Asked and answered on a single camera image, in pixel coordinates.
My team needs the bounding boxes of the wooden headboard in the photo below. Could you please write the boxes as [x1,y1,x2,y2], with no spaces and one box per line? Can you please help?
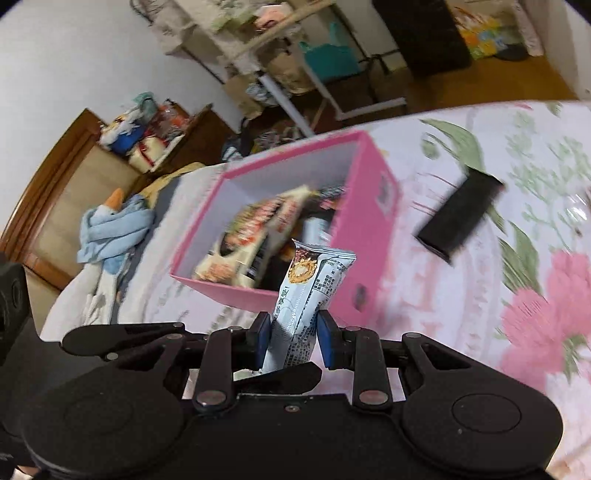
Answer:
[0,107,105,289]

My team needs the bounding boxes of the teal bag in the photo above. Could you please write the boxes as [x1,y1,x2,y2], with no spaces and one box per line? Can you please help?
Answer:
[299,21,362,85]

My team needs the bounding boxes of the metal clothes drying rack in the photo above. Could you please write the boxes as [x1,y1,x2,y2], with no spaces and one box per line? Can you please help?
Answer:
[130,0,409,137]

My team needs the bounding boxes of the colourful stacked boxes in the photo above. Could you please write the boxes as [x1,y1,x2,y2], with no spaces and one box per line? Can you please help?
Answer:
[451,4,525,62]

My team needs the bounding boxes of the light blue snack packet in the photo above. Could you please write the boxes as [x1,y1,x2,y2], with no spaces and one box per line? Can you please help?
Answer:
[262,239,357,374]

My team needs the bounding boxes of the goose plush with blue scarf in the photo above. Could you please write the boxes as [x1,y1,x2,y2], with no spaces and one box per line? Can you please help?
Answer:
[75,187,155,326]

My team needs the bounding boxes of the black suitcase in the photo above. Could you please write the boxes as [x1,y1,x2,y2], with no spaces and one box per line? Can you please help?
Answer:
[372,0,472,78]

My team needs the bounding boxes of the pink cardboard box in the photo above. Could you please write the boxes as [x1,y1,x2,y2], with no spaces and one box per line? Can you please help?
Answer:
[169,130,402,328]

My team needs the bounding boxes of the cluttered wooden nightstand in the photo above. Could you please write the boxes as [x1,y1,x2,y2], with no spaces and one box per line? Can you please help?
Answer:
[98,91,234,178]

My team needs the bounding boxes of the dark snack packet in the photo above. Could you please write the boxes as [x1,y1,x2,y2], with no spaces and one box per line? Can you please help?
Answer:
[316,184,348,210]

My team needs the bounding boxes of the cream instant noodle packet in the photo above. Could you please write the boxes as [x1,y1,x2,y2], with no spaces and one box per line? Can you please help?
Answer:
[191,184,315,291]

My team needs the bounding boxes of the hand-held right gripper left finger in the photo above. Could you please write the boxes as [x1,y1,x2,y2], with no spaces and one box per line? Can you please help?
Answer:
[111,312,273,414]

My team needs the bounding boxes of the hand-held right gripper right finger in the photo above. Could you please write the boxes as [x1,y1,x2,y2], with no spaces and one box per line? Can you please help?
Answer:
[317,311,474,411]

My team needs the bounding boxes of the black rectangular box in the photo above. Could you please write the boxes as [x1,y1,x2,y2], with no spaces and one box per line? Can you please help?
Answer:
[414,167,505,265]

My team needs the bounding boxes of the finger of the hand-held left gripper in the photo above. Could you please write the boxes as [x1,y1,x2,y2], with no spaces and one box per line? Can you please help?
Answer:
[61,322,189,360]
[231,361,322,395]

